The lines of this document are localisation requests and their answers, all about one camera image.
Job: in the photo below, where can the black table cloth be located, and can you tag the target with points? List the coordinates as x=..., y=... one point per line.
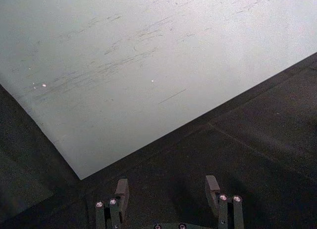
x=223, y=152

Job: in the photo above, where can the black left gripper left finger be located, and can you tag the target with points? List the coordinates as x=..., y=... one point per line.
x=119, y=204

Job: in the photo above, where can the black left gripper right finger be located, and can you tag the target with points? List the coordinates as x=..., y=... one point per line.
x=223, y=206

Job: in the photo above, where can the plain pale wall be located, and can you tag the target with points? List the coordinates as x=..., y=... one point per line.
x=123, y=53

